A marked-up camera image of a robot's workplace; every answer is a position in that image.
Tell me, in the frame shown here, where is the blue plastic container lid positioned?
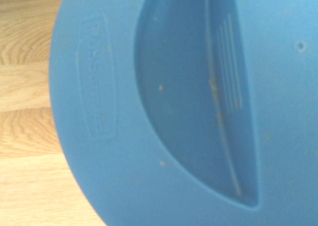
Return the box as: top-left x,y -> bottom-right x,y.
48,0 -> 318,226

